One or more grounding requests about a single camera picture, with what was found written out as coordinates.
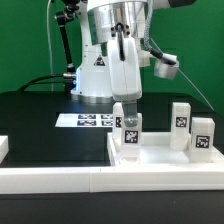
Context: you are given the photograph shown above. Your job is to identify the white base tag plate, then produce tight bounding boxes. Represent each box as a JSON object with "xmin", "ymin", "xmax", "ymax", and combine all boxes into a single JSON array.
[{"xmin": 55, "ymin": 113, "xmax": 113, "ymax": 128}]

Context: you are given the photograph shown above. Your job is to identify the white U-shaped obstacle fence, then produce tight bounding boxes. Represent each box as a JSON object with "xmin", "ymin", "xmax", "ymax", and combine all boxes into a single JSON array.
[{"xmin": 0, "ymin": 134, "xmax": 224, "ymax": 195}]

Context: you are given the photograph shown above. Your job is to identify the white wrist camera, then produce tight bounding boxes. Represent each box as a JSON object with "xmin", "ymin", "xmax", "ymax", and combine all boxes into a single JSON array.
[{"xmin": 154, "ymin": 53, "xmax": 179, "ymax": 80}]

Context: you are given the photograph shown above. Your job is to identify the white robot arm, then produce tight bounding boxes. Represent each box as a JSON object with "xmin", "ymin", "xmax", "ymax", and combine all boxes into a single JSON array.
[{"xmin": 62, "ymin": 0, "xmax": 196, "ymax": 127}]

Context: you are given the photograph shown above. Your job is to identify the white square table top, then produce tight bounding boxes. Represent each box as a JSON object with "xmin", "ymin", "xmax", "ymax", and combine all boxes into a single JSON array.
[{"xmin": 107, "ymin": 132, "xmax": 224, "ymax": 166}]

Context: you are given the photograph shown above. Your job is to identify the black cables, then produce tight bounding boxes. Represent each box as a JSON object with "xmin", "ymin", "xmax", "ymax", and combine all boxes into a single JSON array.
[{"xmin": 18, "ymin": 73, "xmax": 76, "ymax": 93}]

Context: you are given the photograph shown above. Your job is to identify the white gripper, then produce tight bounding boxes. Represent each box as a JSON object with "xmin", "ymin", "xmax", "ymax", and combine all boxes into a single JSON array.
[{"xmin": 107, "ymin": 37, "xmax": 142, "ymax": 127}]

